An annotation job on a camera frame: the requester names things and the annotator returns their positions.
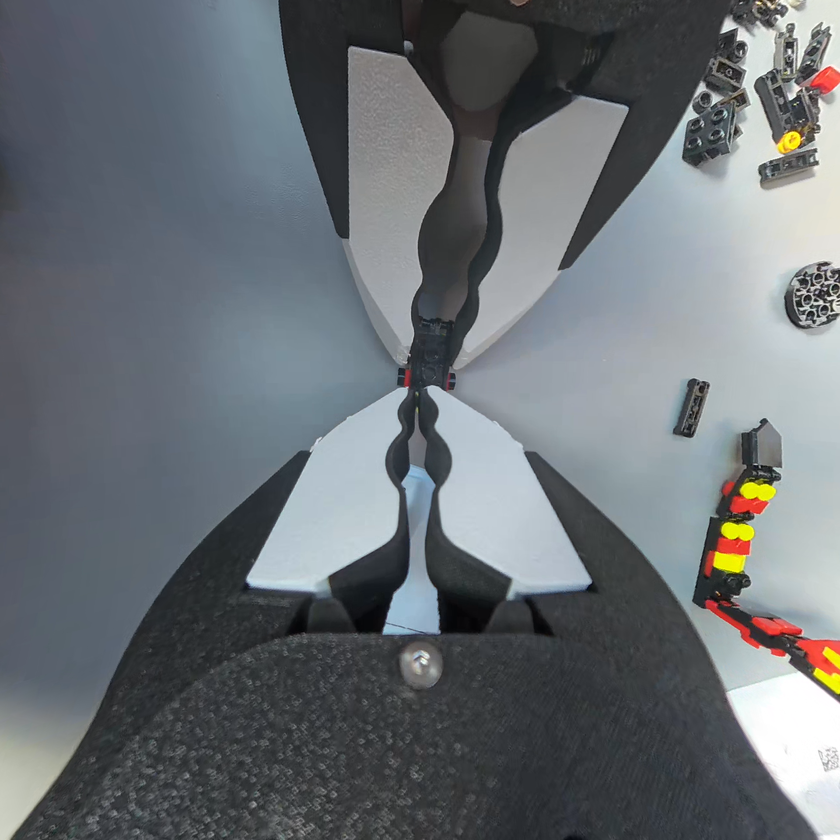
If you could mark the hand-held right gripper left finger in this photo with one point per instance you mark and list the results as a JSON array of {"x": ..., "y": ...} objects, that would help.
[{"x": 328, "y": 512}]

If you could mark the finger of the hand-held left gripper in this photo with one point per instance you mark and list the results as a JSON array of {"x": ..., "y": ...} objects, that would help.
[
  {"x": 387, "y": 197},
  {"x": 544, "y": 197}
]

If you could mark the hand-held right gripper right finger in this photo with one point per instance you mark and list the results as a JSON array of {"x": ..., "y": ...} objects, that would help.
[{"x": 499, "y": 512}]

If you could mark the small black brick assembly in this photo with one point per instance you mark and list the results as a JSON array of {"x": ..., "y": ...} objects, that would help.
[{"x": 430, "y": 358}]

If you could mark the grey desk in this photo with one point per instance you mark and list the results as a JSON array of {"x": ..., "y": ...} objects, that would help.
[{"x": 164, "y": 295}]

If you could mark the pile of loose bricks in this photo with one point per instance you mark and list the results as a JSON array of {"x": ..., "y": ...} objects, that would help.
[{"x": 712, "y": 134}]

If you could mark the black long brick plate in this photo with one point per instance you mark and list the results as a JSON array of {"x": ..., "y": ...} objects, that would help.
[{"x": 691, "y": 408}]

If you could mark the long red yellow brick assembly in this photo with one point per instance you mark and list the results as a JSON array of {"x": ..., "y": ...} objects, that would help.
[{"x": 728, "y": 544}]

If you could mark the black round plate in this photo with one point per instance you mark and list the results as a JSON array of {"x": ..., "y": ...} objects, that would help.
[{"x": 817, "y": 295}]

